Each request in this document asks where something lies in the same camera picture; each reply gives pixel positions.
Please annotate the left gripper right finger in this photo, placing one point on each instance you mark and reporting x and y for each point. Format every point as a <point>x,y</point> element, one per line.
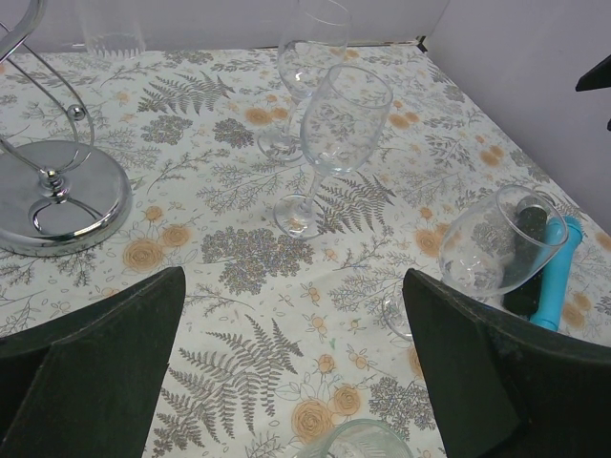
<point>503,387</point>

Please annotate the ribbed flute glass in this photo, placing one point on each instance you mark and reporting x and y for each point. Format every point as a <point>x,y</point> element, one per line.
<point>111,28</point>

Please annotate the black microphone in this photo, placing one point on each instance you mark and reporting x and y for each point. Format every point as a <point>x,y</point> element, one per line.
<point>528,223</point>

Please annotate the chrome wine glass rack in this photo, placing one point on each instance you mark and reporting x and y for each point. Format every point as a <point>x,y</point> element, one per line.
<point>60,197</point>

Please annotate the floral tablecloth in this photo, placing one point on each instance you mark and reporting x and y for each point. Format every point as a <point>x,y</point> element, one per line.
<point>280,339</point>

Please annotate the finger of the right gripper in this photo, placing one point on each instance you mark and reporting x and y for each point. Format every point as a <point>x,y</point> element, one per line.
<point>597,78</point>

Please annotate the far wine glass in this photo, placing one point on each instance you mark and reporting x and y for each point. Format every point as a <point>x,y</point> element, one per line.
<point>314,40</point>

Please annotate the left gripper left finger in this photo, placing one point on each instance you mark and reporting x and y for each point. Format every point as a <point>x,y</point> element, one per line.
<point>87,384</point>

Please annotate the near wine glass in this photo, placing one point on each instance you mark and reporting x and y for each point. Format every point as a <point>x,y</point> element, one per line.
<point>476,247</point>

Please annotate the front patterned tumbler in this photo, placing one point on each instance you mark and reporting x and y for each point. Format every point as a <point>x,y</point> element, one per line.
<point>364,438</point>

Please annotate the blue toy microphone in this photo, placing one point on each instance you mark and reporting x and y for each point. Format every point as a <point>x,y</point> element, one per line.
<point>555,273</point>

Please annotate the middle wine glass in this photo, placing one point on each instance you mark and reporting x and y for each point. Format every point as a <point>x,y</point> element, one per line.
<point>340,129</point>

